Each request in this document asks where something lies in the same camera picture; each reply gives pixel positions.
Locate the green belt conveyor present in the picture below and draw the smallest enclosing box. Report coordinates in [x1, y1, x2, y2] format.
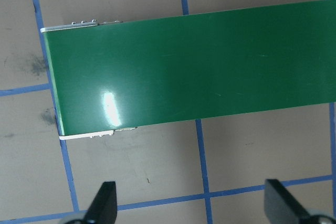
[39, 0, 336, 141]

